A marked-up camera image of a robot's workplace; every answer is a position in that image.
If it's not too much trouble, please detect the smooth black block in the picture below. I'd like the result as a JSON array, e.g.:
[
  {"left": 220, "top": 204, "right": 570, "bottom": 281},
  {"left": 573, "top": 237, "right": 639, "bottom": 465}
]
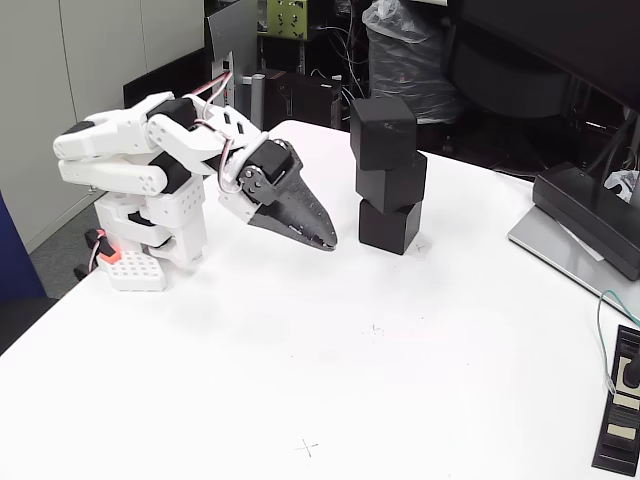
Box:
[
  {"left": 355, "top": 152, "right": 429, "bottom": 215},
  {"left": 357, "top": 199, "right": 422, "bottom": 256}
]

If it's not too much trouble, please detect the scuffed black block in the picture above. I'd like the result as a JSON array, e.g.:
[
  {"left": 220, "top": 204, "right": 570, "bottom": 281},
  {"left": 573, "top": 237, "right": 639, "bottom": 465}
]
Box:
[{"left": 348, "top": 96, "right": 418, "bottom": 172}]

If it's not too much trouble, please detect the black box orange stripe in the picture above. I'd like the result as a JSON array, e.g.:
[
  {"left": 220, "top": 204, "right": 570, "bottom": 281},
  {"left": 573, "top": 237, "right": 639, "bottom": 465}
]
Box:
[{"left": 262, "top": 69, "right": 344, "bottom": 129}]

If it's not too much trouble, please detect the silver computer tower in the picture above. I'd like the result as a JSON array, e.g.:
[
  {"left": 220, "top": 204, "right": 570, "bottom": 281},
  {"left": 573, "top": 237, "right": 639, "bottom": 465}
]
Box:
[{"left": 206, "top": 0, "right": 261, "bottom": 109}]

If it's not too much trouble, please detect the black flat panel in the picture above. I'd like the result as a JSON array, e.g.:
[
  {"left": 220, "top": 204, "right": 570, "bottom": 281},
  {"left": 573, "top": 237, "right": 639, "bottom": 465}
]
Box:
[{"left": 123, "top": 49, "right": 209, "bottom": 109}]

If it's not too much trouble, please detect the green circuit board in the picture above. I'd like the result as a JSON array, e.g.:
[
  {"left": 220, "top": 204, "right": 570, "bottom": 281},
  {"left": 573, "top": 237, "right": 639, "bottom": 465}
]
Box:
[{"left": 266, "top": 0, "right": 311, "bottom": 40}]

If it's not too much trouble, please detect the white perforated mounting plate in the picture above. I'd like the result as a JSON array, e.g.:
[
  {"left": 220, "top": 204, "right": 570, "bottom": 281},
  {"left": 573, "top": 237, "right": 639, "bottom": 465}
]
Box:
[{"left": 99, "top": 249, "right": 169, "bottom": 293}]

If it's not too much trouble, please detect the plastic-wrapped black bin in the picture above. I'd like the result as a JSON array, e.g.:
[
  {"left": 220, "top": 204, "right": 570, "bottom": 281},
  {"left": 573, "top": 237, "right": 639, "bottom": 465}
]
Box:
[{"left": 362, "top": 0, "right": 461, "bottom": 125}]

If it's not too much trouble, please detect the orange black table clamp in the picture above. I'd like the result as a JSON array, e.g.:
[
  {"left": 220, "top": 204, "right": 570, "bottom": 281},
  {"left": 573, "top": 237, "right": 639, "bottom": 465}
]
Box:
[{"left": 73, "top": 228, "right": 121, "bottom": 281}]

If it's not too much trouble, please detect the grey cabinet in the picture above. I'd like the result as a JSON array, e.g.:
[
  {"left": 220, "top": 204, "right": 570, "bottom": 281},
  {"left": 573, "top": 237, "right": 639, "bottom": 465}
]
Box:
[{"left": 0, "top": 0, "right": 206, "bottom": 251}]

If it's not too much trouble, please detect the silver monitor stand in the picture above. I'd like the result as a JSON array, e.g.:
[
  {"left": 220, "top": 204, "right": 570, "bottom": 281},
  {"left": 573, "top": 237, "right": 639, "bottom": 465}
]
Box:
[{"left": 507, "top": 107, "right": 640, "bottom": 321}]

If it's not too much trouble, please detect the blue partition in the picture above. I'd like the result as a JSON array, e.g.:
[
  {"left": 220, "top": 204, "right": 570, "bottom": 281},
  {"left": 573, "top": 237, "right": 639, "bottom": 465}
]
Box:
[{"left": 0, "top": 189, "right": 49, "bottom": 304}]

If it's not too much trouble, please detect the black dock box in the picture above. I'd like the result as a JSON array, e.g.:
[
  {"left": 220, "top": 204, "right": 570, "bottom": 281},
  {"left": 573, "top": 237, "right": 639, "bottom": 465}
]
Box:
[{"left": 531, "top": 162, "right": 640, "bottom": 281}]

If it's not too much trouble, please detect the black monitor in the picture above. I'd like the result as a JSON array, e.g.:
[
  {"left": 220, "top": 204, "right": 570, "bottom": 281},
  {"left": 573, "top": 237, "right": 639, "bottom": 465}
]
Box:
[{"left": 447, "top": 0, "right": 640, "bottom": 109}]

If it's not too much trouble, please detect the crumpled white bag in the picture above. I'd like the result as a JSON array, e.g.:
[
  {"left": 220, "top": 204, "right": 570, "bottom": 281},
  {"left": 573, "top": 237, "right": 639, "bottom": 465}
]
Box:
[{"left": 603, "top": 169, "right": 640, "bottom": 204}]

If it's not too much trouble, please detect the black power strip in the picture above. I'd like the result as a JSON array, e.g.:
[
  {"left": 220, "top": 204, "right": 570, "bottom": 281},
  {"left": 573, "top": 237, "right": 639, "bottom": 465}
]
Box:
[{"left": 591, "top": 324, "right": 640, "bottom": 475}]

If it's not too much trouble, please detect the red white black servo cable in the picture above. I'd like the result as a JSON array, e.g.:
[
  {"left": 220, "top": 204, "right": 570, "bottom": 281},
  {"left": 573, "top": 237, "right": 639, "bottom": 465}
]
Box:
[{"left": 182, "top": 72, "right": 266, "bottom": 195}]

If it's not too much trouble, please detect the silver metal post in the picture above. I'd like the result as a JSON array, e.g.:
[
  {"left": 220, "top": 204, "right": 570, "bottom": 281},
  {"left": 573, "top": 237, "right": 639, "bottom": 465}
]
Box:
[{"left": 242, "top": 73, "right": 266, "bottom": 132}]

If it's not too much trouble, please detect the green cable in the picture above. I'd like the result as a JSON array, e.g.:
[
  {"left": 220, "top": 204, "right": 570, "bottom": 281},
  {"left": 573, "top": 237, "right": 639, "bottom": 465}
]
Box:
[{"left": 596, "top": 289, "right": 640, "bottom": 394}]

